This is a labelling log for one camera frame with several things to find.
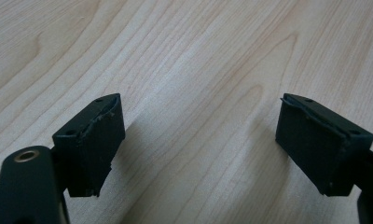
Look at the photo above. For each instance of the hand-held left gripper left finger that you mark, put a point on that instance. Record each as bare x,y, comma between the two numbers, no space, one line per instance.
91,146

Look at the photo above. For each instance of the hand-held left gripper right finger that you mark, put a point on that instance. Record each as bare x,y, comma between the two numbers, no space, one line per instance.
321,146

